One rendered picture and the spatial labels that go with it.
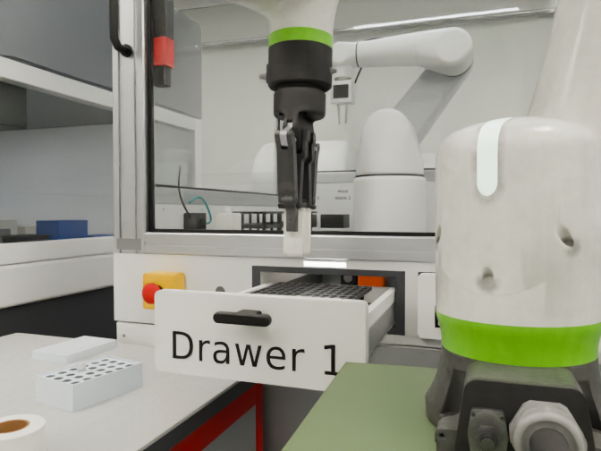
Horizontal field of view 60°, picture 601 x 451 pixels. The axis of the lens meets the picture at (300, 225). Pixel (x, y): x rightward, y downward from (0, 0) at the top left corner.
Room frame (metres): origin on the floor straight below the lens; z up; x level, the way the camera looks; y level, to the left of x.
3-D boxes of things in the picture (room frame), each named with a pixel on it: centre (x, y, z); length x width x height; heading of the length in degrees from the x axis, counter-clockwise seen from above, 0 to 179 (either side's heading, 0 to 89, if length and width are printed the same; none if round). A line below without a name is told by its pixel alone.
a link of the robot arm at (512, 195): (0.45, -0.19, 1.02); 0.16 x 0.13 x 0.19; 140
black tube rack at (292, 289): (0.85, -0.01, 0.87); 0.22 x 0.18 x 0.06; 161
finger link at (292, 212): (0.72, 0.01, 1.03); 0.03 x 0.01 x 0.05; 161
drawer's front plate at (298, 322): (0.66, 0.06, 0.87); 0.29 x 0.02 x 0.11; 71
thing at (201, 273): (1.39, -0.24, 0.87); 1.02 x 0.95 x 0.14; 71
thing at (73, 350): (1.00, 0.43, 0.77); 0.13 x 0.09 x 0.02; 157
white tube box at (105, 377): (0.78, 0.31, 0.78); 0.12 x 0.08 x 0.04; 149
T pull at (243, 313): (0.63, 0.07, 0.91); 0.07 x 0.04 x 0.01; 71
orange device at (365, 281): (1.31, -0.16, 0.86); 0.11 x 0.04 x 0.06; 71
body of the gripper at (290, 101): (0.75, 0.00, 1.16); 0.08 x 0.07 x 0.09; 161
